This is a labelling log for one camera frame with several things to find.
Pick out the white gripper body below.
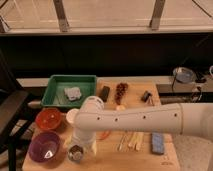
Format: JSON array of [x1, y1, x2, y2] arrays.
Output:
[[71, 128, 96, 148]]

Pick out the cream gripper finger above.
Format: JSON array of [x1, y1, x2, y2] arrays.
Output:
[[63, 135, 72, 149], [91, 140, 97, 156]]

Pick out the metal cup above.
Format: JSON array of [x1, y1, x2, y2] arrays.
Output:
[[68, 145, 84, 160]]

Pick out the blue cup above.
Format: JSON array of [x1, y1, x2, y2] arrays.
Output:
[[70, 158, 82, 164]]

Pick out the white cup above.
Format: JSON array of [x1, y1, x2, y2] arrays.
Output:
[[66, 108, 78, 125]]

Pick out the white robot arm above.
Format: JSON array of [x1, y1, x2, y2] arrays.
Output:
[[68, 96, 213, 162]]

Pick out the wooden cutting board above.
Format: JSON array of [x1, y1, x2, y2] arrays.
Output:
[[22, 80, 180, 171]]

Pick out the purple bowl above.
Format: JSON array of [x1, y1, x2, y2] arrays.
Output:
[[28, 131, 60, 163]]

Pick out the metal fork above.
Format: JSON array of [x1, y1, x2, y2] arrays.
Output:
[[118, 132, 128, 151]]

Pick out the orange bowl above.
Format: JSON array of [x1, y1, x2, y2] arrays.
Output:
[[35, 108, 62, 131]]

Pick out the wooden utensil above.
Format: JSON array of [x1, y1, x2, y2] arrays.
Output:
[[128, 132, 144, 151]]

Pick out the grey crumpled cloth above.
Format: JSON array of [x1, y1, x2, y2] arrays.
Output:
[[64, 87, 82, 101]]

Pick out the yellow apple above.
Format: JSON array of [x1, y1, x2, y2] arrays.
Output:
[[116, 105, 126, 111]]

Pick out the green plastic tray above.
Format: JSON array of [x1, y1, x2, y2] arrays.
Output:
[[41, 75, 96, 110]]

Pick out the black rectangular block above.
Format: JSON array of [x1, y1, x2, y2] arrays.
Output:
[[99, 86, 110, 102]]

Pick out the dark red grapes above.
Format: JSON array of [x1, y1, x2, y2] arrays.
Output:
[[115, 83, 128, 105]]

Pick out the blue sponge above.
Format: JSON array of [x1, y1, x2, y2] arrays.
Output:
[[151, 133, 165, 155]]

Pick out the black chair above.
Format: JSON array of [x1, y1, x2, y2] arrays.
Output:
[[0, 50, 36, 171]]

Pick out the metal bowl in background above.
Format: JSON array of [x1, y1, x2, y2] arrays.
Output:
[[173, 67, 196, 84]]

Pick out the black handled peeler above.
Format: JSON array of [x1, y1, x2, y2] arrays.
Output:
[[141, 91, 154, 105]]

